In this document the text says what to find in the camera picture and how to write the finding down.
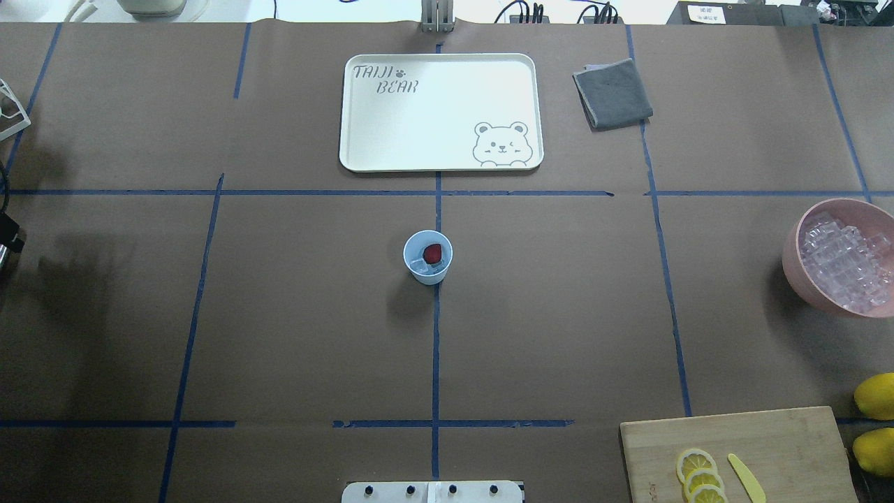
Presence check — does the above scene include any clear ice cube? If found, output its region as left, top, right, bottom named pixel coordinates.
left=409, top=258, right=432, bottom=276

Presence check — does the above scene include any grey folded cloth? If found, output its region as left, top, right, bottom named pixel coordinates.
left=572, top=58, right=654, bottom=130

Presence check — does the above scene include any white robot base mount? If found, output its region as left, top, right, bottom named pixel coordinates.
left=341, top=480, right=526, bottom=502

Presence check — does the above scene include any pink bowl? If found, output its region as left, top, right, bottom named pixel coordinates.
left=782, top=198, right=893, bottom=319

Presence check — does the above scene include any black box with label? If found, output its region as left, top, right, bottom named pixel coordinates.
left=666, top=1, right=820, bottom=27

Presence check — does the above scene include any wooden cutting board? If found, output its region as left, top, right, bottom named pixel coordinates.
left=620, top=407, right=858, bottom=502

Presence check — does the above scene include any white wire cup rack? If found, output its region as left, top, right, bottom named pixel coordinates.
left=1, top=79, right=31, bottom=141

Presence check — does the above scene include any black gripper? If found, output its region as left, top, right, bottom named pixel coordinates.
left=1, top=211, right=26, bottom=254

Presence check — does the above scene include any white bear serving tray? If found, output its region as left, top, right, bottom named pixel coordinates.
left=339, top=53, right=545, bottom=174

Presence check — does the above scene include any aluminium frame post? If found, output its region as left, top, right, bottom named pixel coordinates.
left=420, top=0, right=455, bottom=33

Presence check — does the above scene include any whole yellow lemon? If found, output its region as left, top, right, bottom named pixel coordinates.
left=852, top=428, right=893, bottom=479
left=853, top=372, right=893, bottom=421

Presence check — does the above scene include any yellow plastic knife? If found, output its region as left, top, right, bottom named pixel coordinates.
left=727, top=453, right=767, bottom=503

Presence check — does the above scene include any pile of ice cubes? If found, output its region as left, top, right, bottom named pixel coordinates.
left=799, top=212, right=892, bottom=313

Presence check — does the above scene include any light blue cup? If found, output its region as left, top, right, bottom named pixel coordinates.
left=402, top=230, right=453, bottom=286

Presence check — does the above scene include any red strawberry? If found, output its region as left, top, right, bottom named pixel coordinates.
left=423, top=243, right=443, bottom=266

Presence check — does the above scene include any lemon slice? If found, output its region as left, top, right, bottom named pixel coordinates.
left=683, top=469, right=725, bottom=500
left=687, top=484, right=728, bottom=503
left=675, top=448, right=717, bottom=484

